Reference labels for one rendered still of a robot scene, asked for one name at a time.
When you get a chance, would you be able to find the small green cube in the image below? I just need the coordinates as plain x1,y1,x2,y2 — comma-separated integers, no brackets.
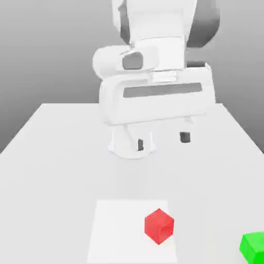
239,231,264,264

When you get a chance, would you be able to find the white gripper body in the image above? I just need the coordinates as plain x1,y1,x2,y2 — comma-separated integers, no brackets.
98,65,217,126

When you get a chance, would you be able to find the small red cube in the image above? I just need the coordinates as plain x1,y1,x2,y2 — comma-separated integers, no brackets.
144,208,175,246

